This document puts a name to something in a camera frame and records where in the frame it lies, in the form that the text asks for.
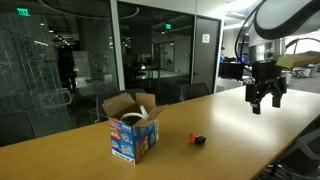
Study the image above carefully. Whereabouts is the blue printed cardboard box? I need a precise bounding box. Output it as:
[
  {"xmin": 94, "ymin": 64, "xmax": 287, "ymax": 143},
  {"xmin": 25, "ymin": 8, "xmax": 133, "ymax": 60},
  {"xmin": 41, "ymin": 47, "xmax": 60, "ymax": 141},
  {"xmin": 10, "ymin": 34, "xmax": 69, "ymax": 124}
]
[{"xmin": 101, "ymin": 92, "xmax": 169, "ymax": 166}]

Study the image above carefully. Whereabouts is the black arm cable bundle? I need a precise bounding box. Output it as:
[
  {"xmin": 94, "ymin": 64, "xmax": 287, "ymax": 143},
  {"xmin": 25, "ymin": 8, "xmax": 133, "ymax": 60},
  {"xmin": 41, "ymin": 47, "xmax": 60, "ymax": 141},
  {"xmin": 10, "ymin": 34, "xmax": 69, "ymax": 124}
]
[{"xmin": 234, "ymin": 0, "xmax": 268, "ymax": 66}]

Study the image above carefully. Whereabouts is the orange black tape measure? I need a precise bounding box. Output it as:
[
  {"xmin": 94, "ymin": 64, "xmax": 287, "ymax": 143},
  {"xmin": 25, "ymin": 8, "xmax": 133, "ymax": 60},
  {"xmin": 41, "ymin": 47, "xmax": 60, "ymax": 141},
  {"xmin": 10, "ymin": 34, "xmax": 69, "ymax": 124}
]
[{"xmin": 189, "ymin": 132, "xmax": 207, "ymax": 146}]

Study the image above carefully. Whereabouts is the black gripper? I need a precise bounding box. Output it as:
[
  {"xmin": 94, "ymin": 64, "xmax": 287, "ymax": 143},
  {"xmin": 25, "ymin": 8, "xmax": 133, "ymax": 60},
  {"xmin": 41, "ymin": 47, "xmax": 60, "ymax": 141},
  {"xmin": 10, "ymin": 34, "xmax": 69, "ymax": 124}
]
[{"xmin": 245, "ymin": 59, "xmax": 288, "ymax": 115}]

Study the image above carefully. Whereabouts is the black camera cable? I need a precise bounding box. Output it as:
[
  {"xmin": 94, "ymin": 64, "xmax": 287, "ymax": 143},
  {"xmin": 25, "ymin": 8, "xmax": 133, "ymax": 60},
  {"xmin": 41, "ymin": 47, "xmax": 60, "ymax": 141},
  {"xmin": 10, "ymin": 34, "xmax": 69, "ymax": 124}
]
[{"xmin": 285, "ymin": 36, "xmax": 320, "ymax": 51}]

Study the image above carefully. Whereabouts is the office chair with white base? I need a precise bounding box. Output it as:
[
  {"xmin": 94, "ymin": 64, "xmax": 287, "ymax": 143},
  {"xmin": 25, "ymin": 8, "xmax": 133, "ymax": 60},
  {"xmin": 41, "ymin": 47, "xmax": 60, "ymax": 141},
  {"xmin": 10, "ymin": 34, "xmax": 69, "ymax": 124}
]
[{"xmin": 264, "ymin": 128, "xmax": 320, "ymax": 180}]

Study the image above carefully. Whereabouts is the person in blue shirt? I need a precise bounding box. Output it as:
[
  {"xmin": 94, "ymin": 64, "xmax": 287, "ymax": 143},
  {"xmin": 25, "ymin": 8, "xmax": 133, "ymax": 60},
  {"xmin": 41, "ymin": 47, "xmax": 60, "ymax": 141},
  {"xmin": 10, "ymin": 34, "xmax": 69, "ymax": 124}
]
[{"xmin": 218, "ymin": 46, "xmax": 227, "ymax": 65}]

